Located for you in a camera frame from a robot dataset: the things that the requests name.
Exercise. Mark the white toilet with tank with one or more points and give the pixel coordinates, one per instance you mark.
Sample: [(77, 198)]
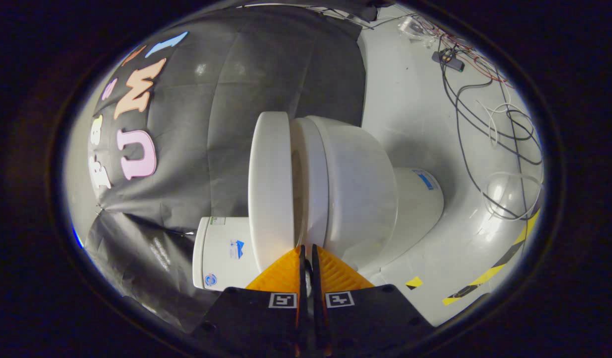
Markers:
[(360, 189)]

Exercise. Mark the black backdrop cloth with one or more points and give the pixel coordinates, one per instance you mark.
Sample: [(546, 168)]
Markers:
[(226, 99)]

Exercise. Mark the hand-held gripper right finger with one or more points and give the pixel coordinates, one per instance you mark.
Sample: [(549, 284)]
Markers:
[(365, 318)]

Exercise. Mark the yellow black floor tape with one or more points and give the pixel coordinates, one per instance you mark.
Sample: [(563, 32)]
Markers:
[(489, 273)]

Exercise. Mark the clear plastic packet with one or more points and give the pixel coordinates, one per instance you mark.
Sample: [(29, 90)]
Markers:
[(414, 31)]

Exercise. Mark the white toilet lid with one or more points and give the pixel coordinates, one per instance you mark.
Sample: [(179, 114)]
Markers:
[(271, 189)]

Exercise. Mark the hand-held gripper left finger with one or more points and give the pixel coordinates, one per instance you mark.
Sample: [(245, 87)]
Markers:
[(256, 318)]

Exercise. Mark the small black device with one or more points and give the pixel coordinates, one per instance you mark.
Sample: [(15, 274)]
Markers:
[(447, 58)]

